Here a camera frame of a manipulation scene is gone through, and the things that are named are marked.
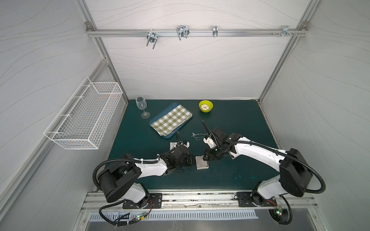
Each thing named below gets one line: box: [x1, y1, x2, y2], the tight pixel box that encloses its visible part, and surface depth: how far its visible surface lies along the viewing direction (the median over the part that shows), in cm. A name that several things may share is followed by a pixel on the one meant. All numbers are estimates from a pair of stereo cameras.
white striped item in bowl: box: [200, 103, 210, 111], surface depth 114 cm
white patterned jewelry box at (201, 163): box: [195, 154, 210, 170], surface depth 85 cm
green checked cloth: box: [150, 104, 193, 137], surface depth 109 cm
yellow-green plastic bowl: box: [198, 99, 214, 114], surface depth 116 cm
